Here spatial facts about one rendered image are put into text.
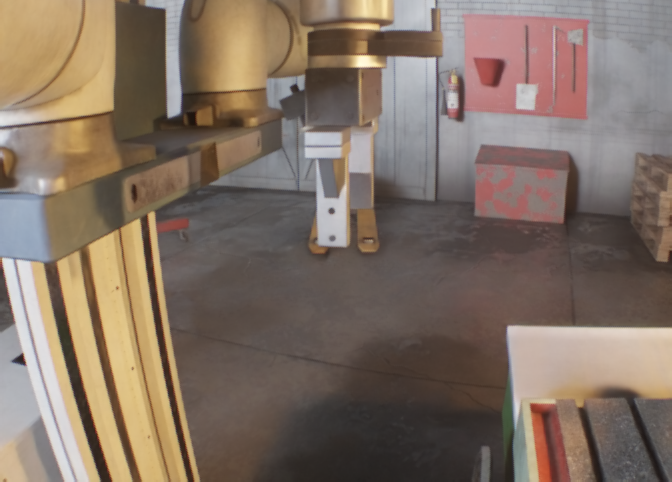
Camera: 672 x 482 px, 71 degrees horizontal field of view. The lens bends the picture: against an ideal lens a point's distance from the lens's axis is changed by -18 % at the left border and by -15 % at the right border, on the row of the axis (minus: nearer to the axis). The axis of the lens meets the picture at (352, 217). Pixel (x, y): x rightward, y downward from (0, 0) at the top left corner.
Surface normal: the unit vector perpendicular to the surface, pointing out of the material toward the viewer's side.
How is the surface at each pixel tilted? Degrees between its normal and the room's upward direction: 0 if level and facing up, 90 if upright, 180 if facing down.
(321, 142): 90
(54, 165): 15
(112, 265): 90
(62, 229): 90
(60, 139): 85
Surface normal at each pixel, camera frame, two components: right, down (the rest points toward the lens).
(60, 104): 0.74, 0.19
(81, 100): 0.89, 0.14
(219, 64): 0.15, 0.29
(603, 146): -0.34, 0.25
